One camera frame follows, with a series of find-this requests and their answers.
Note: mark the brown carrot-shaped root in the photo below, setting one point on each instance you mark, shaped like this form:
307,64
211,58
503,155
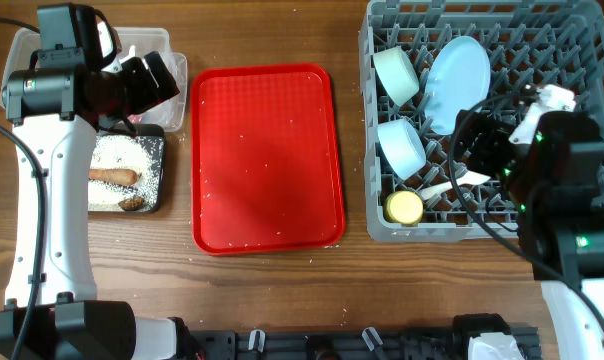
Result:
118,176

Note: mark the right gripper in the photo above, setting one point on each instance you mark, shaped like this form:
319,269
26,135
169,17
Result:
495,135

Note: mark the small light blue bowl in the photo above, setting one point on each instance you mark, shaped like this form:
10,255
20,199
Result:
402,147

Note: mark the clear plastic bin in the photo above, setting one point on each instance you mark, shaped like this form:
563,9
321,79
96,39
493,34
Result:
170,114

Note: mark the white rice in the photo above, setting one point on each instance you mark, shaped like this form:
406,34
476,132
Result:
117,155

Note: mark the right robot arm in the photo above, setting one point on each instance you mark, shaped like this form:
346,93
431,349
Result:
554,180

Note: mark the white plastic spoon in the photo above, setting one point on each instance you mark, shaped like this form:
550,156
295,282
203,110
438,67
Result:
469,178

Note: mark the yellow plastic cup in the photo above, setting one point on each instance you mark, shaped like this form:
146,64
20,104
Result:
404,207

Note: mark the large light blue plate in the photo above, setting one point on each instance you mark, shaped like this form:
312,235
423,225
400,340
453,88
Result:
458,79

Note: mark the green bowl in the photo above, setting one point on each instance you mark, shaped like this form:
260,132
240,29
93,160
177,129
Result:
396,74

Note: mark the grey dishwasher rack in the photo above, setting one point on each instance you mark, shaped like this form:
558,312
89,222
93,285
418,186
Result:
527,42

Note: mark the black plastic tray bin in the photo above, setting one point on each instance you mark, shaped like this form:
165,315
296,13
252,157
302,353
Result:
154,150

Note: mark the brown food scrap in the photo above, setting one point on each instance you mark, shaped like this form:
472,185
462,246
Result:
132,204

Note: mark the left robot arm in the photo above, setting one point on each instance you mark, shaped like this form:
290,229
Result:
73,89

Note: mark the red serving tray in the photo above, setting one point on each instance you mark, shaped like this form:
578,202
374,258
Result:
265,164

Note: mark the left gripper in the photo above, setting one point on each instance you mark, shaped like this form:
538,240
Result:
148,94

